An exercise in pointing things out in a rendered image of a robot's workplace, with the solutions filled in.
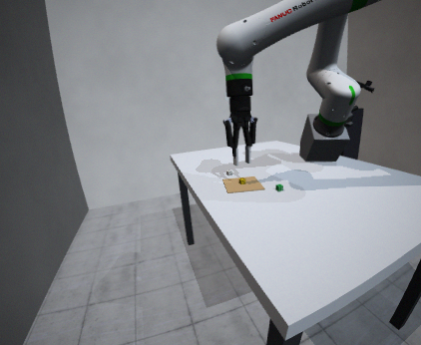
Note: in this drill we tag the tan flat mat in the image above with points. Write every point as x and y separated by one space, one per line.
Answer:
232 184

